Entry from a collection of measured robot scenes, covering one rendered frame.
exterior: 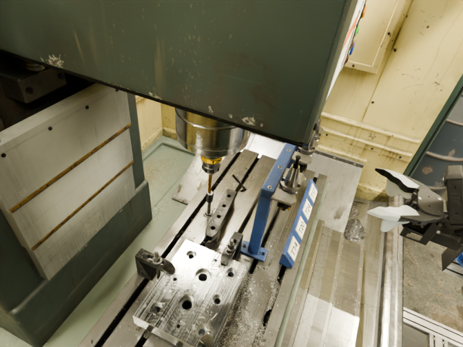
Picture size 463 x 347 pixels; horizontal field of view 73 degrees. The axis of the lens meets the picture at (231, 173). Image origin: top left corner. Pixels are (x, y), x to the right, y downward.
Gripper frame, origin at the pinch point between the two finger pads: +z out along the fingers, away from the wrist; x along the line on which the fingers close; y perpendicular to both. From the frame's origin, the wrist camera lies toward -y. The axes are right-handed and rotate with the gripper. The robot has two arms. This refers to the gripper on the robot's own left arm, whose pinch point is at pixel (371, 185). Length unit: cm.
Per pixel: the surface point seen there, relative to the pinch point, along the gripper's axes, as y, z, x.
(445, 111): 19, -28, 96
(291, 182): 20.3, 17.8, 16.2
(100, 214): 48, 78, -5
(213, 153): -4.3, 30.4, -13.1
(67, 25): -24, 55, -19
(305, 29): -31.1, 17.4, -18.2
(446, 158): 85, -66, 181
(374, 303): 77, -27, 30
